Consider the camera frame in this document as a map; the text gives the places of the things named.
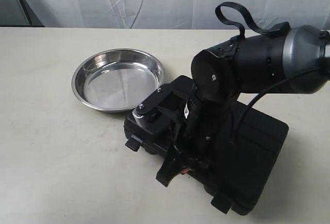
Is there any black round cable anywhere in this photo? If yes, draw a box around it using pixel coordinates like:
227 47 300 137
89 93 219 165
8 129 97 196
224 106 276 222
236 68 330 142

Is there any white backdrop curtain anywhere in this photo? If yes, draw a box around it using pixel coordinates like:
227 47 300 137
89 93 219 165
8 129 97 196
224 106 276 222
26 0 329 29

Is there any black plastic tool case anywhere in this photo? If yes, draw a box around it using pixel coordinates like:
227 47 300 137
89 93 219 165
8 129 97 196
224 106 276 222
123 75 289 215

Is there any black flat ribbon cable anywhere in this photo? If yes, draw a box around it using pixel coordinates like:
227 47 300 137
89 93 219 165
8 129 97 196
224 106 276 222
214 1 291 39

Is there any round steel pan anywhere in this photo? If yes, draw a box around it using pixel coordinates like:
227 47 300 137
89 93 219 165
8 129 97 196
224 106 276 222
71 48 166 113

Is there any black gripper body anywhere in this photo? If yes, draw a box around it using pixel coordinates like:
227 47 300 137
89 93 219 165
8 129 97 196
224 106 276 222
156 110 222 187

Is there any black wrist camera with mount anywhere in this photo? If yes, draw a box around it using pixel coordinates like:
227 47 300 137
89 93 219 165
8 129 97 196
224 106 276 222
132 81 191 128

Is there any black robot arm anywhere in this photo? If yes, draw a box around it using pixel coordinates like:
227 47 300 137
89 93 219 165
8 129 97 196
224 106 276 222
156 25 329 186

